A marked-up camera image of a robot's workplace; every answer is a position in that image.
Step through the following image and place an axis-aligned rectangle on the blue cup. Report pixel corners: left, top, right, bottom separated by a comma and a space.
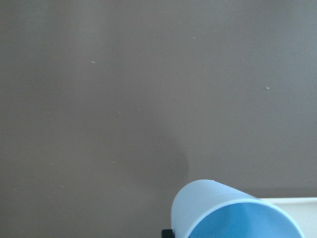
171, 179, 304, 238

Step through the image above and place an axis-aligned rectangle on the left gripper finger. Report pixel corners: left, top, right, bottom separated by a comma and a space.
161, 229, 174, 238

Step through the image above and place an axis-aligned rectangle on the cream rabbit tray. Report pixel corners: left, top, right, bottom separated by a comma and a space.
261, 197, 317, 238

